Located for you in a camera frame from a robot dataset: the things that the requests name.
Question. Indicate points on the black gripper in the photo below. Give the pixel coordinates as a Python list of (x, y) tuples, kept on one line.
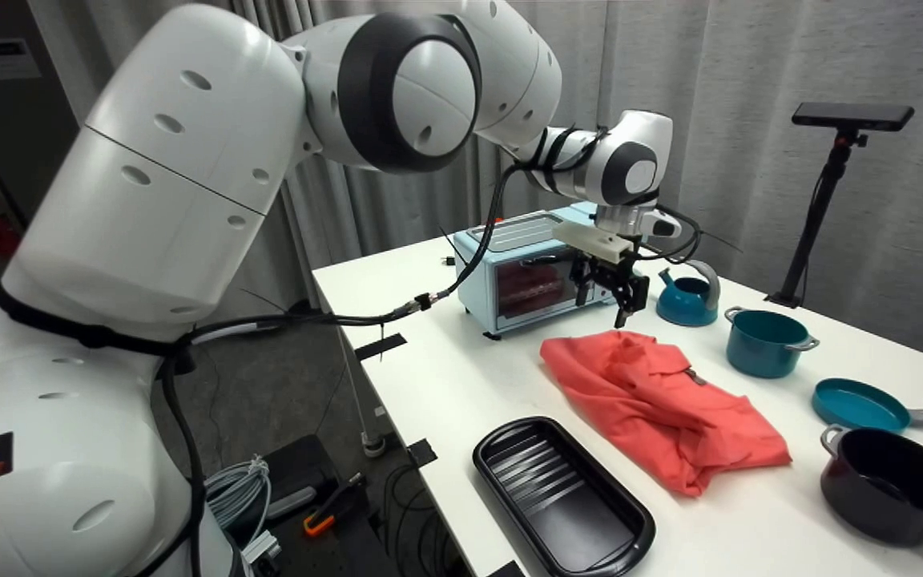
[(617, 281)]

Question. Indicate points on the orange printed shirt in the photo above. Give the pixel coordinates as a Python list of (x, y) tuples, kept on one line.
[(666, 412)]

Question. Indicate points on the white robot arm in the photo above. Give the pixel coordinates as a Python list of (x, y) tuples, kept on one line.
[(161, 212)]

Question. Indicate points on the teal toy kettle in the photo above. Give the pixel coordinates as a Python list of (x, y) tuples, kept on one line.
[(686, 304)]

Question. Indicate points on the light blue toaster oven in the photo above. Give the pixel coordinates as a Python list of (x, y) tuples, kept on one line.
[(515, 276)]

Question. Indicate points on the teal toy pot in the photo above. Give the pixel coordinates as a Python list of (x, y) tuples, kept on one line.
[(768, 345)]

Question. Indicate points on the black ribbed tray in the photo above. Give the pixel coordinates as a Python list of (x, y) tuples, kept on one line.
[(563, 497)]

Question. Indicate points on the small black tape square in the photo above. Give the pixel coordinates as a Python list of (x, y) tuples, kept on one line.
[(420, 455)]

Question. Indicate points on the long black tape strip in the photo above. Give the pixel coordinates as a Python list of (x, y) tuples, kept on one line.
[(380, 349)]

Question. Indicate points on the teal bowl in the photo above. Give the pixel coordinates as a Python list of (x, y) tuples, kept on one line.
[(857, 404)]

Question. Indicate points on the large black tape patch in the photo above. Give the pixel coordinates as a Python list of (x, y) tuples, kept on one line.
[(506, 569)]

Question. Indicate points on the black toy pot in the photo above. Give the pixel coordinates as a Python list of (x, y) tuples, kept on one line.
[(888, 486)]

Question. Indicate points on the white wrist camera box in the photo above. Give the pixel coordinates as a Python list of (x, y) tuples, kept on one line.
[(594, 242)]

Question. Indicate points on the black camera stand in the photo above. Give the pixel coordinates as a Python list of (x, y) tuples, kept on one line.
[(826, 205)]

